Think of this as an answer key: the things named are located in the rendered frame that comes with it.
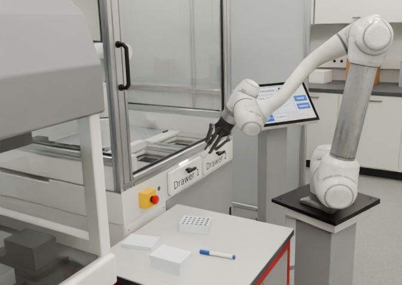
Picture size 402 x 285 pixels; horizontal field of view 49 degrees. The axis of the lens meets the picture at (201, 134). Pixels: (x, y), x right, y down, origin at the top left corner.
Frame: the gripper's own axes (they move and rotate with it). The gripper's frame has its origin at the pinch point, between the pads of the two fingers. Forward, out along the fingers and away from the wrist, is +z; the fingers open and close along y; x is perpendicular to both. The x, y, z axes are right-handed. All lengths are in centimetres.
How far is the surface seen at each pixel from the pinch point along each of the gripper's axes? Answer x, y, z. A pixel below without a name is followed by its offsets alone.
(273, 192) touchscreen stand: -93, -30, 46
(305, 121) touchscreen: -101, -17, -5
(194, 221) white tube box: 29.9, -20.0, 11.7
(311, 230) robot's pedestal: -8, -59, 0
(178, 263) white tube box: 63, -30, 3
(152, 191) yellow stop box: 33.0, 1.9, 13.2
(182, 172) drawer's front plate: 4.9, 3.4, 15.5
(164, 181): 17.7, 4.6, 17.0
